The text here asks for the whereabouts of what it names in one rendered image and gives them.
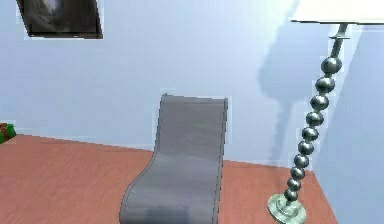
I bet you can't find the dark framed wall picture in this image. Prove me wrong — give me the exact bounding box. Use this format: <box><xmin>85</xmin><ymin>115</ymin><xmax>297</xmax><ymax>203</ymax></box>
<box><xmin>15</xmin><ymin>0</ymin><xmax>104</xmax><ymax>40</ymax></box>

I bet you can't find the grey curved lounge armchair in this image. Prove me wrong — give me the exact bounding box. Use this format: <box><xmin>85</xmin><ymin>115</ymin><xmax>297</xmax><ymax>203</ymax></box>
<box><xmin>118</xmin><ymin>93</ymin><xmax>230</xmax><ymax>224</ymax></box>

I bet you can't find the green red gift box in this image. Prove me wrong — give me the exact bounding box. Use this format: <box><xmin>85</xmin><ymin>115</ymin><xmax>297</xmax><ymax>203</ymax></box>
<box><xmin>0</xmin><ymin>122</ymin><xmax>18</xmax><ymax>145</ymax></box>

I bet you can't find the beaded metal floor lamp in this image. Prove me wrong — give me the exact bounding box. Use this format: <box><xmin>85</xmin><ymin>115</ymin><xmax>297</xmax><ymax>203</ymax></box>
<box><xmin>267</xmin><ymin>0</ymin><xmax>384</xmax><ymax>224</ymax></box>

